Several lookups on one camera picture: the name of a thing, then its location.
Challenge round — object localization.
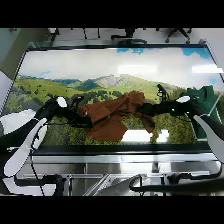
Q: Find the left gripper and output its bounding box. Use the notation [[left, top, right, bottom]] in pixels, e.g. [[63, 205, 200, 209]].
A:
[[68, 109, 93, 129]]

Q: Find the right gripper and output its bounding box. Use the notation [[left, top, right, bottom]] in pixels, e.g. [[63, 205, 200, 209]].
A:
[[136, 102, 160, 118]]

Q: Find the brown T-shirt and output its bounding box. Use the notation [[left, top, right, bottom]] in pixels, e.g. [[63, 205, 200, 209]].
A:
[[77, 90, 158, 143]]

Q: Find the dark green garment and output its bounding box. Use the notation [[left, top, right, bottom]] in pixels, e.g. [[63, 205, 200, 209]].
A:
[[180, 85, 222, 140]]

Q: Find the black office chair base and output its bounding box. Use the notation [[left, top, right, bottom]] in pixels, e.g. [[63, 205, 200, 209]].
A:
[[164, 28, 193, 45], [110, 28, 148, 46]]

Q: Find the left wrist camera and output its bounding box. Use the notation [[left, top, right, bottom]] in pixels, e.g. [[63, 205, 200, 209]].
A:
[[71, 94, 86, 109]]

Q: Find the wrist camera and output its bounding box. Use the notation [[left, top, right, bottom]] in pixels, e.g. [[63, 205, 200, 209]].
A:
[[156, 83, 170, 102], [71, 94, 86, 109]]

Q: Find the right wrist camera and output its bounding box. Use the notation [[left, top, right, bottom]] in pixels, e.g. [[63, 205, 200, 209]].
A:
[[156, 83, 170, 102]]

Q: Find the silver frame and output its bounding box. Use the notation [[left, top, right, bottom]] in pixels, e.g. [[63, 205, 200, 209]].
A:
[[13, 152, 224, 197]]

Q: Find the black cable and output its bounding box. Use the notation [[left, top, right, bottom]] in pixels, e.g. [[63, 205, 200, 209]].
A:
[[29, 150, 46, 197]]

